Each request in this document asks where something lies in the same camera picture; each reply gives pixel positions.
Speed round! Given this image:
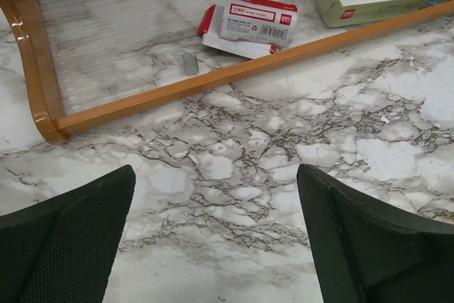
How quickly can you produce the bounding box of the grey staple strip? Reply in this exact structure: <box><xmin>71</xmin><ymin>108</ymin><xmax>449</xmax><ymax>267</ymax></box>
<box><xmin>182</xmin><ymin>54</ymin><xmax>199</xmax><ymax>76</ymax></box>

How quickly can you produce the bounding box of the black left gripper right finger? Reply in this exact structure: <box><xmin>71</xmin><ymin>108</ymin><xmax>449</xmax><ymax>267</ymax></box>
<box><xmin>297</xmin><ymin>164</ymin><xmax>453</xmax><ymax>302</ymax></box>

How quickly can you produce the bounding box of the orange wooden shelf rack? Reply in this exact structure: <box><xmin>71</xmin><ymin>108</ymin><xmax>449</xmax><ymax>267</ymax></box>
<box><xmin>1</xmin><ymin>0</ymin><xmax>453</xmax><ymax>145</ymax></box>

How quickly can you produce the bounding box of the red white staple box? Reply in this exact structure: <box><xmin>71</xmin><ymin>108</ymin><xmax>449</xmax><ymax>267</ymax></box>
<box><xmin>196</xmin><ymin>0</ymin><xmax>298</xmax><ymax>59</ymax></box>

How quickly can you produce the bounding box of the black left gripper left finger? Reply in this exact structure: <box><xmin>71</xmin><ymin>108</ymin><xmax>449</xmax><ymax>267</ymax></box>
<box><xmin>1</xmin><ymin>165</ymin><xmax>136</xmax><ymax>302</ymax></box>

